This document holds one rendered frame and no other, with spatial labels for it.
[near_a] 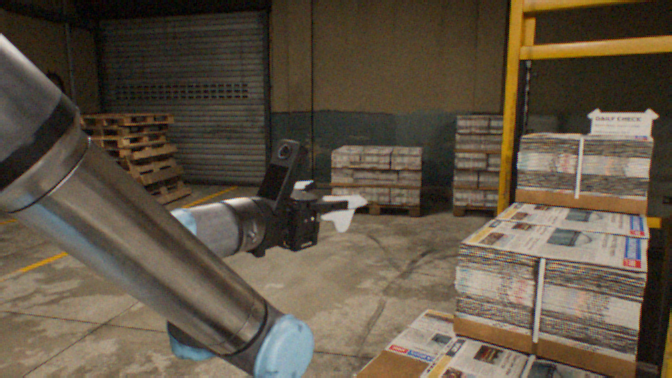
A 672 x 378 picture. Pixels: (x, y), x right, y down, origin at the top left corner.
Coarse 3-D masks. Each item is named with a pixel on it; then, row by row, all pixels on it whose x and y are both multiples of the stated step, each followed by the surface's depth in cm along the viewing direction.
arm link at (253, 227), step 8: (232, 200) 62; (240, 200) 62; (248, 200) 63; (240, 208) 60; (248, 208) 61; (256, 208) 62; (240, 216) 59; (248, 216) 60; (256, 216) 61; (248, 224) 60; (256, 224) 61; (264, 224) 63; (248, 232) 60; (256, 232) 61; (248, 240) 61; (256, 240) 62; (240, 248) 60; (248, 248) 62
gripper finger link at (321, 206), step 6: (312, 204) 68; (318, 204) 68; (324, 204) 69; (330, 204) 69; (336, 204) 70; (342, 204) 71; (348, 204) 72; (318, 210) 69; (324, 210) 69; (330, 210) 70
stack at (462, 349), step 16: (464, 336) 111; (448, 352) 103; (464, 352) 103; (480, 352) 103; (496, 352) 102; (512, 352) 103; (432, 368) 96; (448, 368) 96; (464, 368) 96; (480, 368) 96; (496, 368) 96; (512, 368) 96; (528, 368) 96; (544, 368) 96; (560, 368) 96; (576, 368) 96
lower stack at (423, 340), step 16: (416, 320) 168; (432, 320) 168; (448, 320) 168; (400, 336) 156; (416, 336) 156; (432, 336) 156; (448, 336) 156; (400, 352) 146; (416, 352) 146; (432, 352) 146
